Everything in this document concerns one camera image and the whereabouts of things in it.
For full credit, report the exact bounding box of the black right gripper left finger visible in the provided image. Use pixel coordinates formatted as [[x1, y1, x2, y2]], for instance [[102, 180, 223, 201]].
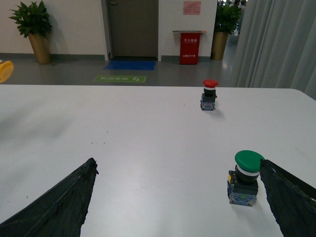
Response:
[[0, 158, 98, 237]]

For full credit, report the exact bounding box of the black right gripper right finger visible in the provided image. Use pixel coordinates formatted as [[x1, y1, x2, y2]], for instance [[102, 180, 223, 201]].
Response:
[[260, 159, 316, 237]]

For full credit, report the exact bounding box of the yellow mushroom push button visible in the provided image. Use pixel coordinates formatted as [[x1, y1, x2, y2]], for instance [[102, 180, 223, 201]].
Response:
[[0, 61, 14, 83]]

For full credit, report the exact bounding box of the green mushroom push button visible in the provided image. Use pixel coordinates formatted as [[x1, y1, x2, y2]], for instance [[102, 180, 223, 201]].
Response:
[[227, 150, 264, 206]]

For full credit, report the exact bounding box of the red mushroom push button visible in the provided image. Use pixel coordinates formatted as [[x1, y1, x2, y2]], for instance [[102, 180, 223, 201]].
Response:
[[200, 79, 218, 111]]

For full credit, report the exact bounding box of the green floor sign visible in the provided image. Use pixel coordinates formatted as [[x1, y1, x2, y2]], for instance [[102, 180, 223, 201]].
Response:
[[93, 75, 147, 83]]

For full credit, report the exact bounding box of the grey curtain right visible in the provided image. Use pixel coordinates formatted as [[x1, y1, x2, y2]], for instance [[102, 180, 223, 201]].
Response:
[[230, 0, 316, 99]]

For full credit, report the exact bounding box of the blue floor mat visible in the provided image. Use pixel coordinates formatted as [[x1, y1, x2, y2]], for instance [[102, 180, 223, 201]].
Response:
[[104, 61, 156, 71]]

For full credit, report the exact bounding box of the red fire extinguisher cabinet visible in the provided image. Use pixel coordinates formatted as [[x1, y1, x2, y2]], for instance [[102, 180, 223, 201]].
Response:
[[172, 30, 207, 65]]

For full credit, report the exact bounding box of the left potted plant gold vase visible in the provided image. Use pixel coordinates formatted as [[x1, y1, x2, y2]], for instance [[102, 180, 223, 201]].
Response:
[[10, 1, 52, 65]]

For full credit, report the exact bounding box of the potted plant gold vase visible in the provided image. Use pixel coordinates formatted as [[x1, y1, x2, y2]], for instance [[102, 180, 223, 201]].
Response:
[[10, 1, 52, 65], [210, 5, 241, 61]]

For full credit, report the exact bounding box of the right potted plant gold vase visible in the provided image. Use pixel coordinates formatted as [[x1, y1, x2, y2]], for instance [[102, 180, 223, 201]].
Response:
[[210, 5, 241, 61]]

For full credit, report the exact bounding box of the grey door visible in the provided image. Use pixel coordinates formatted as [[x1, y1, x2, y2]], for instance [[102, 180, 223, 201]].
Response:
[[107, 0, 158, 58]]

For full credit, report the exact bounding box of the pink wall notice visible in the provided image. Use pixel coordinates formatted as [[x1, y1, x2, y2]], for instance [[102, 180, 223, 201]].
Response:
[[183, 1, 201, 15]]

